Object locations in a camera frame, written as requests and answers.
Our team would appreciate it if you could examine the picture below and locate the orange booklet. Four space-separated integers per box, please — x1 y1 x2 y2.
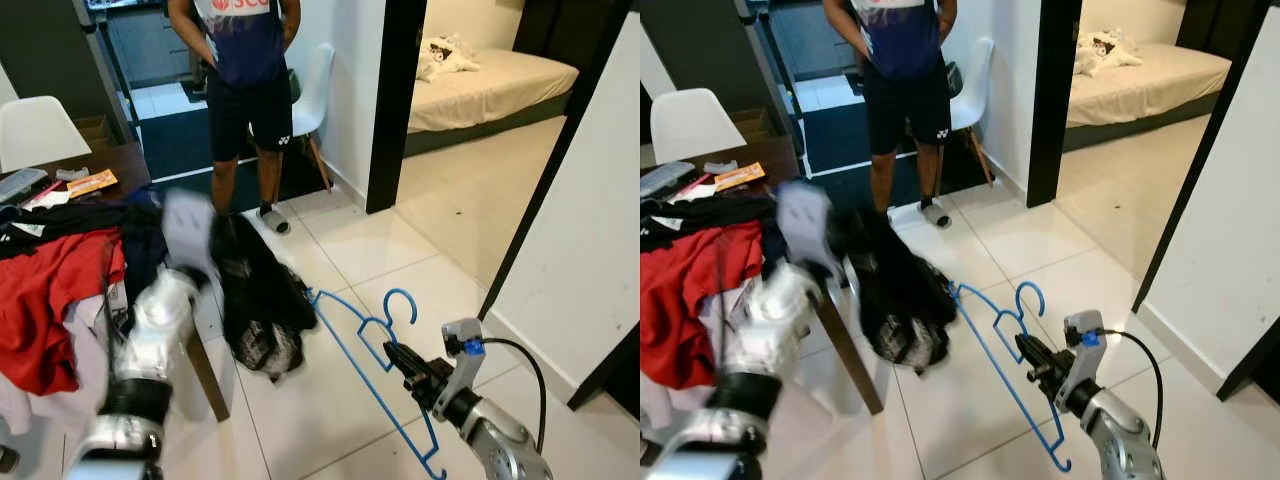
713 162 768 193
65 169 119 198

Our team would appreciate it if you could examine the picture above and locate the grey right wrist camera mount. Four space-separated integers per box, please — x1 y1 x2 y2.
430 318 489 411
1055 310 1107 401

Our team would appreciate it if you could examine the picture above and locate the blue plastic hanger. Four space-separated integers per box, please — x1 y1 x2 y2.
308 288 447 480
950 280 1073 473

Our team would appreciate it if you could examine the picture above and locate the black garment white label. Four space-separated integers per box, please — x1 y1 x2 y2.
640 195 781 251
0 197 166 263

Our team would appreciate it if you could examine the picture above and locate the white plush toy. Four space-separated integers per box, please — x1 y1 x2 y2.
415 33 481 83
1073 28 1144 78

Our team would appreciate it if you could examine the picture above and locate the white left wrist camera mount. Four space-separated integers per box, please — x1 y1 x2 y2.
160 190 217 281
775 182 837 277

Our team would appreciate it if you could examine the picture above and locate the bed with beige sheet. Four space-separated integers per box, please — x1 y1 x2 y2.
1062 40 1233 153
405 45 581 159

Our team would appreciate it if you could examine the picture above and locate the black door frame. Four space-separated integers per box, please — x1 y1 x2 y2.
365 0 428 215
1025 0 1086 209

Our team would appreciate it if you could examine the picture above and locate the grey low cabinet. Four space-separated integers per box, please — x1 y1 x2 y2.
85 0 216 116
745 0 871 106

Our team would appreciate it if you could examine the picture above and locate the person in blue jersey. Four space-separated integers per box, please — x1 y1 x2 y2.
822 0 959 229
165 0 303 236

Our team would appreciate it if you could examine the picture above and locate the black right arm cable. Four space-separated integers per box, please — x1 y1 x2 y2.
480 336 549 451
1095 328 1166 451

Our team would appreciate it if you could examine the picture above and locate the brown cardboard box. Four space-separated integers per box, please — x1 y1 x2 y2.
75 115 121 153
733 107 776 141

